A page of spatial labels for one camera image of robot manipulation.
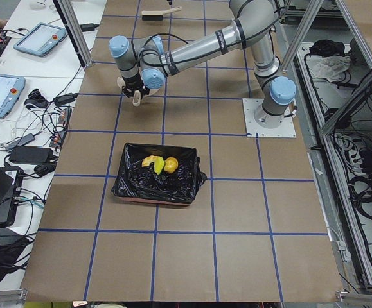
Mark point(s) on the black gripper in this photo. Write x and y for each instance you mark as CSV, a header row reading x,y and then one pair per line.
x,y
132,85

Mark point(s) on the beige plastic dustpan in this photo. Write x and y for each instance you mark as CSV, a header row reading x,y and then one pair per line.
x,y
136,99

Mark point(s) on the beige hand brush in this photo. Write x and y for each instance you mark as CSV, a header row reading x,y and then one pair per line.
x,y
157,15

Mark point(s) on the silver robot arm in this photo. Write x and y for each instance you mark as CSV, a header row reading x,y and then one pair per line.
x,y
144,64

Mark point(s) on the yellow mango trash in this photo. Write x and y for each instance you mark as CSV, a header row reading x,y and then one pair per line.
x,y
147,161

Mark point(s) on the orange fruit trash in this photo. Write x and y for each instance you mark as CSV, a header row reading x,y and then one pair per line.
x,y
170,165

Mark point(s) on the black lined trash bin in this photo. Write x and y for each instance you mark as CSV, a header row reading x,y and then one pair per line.
x,y
141,184

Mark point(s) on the yellow green sponge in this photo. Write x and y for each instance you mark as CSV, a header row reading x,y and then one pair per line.
x,y
158,165

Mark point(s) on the upper blue teach pendant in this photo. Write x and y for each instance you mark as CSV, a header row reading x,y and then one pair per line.
x,y
41,39

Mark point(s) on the black power adapter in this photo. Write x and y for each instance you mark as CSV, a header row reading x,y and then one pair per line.
x,y
30,155

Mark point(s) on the white crumpled cloth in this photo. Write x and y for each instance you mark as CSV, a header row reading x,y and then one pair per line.
x,y
331,68

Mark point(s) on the aluminium frame post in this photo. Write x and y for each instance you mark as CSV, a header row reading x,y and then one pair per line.
x,y
72,26

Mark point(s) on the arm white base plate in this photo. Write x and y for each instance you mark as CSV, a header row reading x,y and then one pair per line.
x,y
260,124

